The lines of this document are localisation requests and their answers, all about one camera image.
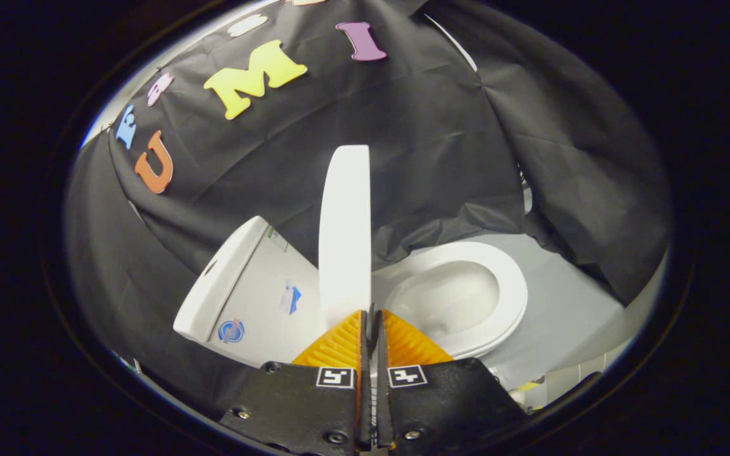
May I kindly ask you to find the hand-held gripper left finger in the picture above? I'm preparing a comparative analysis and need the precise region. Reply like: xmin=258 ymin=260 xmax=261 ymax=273
xmin=218 ymin=309 xmax=372 ymax=453

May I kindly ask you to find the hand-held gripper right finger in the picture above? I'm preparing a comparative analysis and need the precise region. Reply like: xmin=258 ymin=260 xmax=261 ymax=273
xmin=375 ymin=309 xmax=528 ymax=453

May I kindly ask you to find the white toilet lid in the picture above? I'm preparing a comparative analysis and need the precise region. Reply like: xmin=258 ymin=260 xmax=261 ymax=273
xmin=318 ymin=145 xmax=372 ymax=330

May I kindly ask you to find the white toilet with tank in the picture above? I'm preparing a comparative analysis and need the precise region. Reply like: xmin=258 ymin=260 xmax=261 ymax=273
xmin=173 ymin=216 xmax=528 ymax=374

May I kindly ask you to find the black backdrop cloth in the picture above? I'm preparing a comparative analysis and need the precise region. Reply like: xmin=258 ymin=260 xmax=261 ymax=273
xmin=64 ymin=0 xmax=673 ymax=406

